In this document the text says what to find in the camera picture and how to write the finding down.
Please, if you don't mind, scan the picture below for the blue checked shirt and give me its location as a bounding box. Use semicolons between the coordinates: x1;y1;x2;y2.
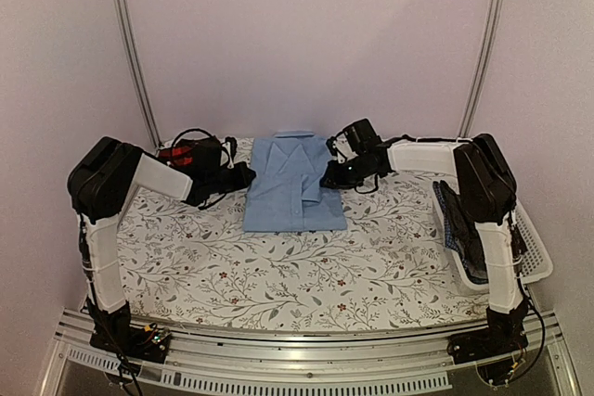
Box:
433;181;488;286

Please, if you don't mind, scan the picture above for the floral patterned table cloth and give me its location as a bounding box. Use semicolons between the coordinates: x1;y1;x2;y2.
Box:
117;171;478;331

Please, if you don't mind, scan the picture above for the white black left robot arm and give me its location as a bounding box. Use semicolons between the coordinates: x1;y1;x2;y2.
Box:
67;130;256;353

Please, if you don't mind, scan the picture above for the aluminium front rail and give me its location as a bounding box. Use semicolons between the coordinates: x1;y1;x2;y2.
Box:
36;310;585;395

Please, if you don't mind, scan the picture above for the left aluminium frame post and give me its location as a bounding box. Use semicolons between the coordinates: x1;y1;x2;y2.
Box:
113;0;161;148

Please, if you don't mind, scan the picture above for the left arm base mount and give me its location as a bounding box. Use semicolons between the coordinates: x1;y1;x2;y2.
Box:
90;324;172;364

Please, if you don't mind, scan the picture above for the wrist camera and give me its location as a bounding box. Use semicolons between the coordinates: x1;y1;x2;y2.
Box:
222;136;238;169
326;134;355;162

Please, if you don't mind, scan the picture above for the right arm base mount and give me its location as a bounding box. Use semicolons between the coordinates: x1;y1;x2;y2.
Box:
446;325;528;364

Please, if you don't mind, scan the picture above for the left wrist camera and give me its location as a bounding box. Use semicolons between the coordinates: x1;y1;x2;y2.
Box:
222;136;238;169

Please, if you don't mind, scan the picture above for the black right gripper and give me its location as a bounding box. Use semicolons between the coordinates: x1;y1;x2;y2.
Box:
321;152;377;189

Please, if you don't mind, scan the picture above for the red black plaid shirt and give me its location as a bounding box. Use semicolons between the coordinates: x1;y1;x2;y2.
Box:
157;147;193;168

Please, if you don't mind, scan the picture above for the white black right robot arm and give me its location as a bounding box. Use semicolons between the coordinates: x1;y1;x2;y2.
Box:
320;119;529;355

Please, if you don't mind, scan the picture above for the white plastic laundry basket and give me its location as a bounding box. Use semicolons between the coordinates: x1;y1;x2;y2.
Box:
432;181;553;295

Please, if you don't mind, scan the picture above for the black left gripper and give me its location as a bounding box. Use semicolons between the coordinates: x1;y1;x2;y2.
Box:
207;161;255;195

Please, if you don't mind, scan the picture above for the light blue long sleeve shirt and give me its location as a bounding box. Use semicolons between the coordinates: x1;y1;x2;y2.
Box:
243;131;347;233

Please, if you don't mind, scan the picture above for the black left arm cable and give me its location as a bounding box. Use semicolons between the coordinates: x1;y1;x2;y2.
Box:
169;127;219;149

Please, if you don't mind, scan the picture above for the right aluminium frame post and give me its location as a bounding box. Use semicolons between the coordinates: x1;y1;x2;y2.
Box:
458;0;504;138

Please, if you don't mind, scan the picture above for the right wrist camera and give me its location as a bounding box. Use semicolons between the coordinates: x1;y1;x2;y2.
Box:
326;134;355;162

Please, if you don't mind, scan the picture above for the aluminium frame post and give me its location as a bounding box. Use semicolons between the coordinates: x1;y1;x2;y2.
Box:
458;0;504;138
113;0;161;148

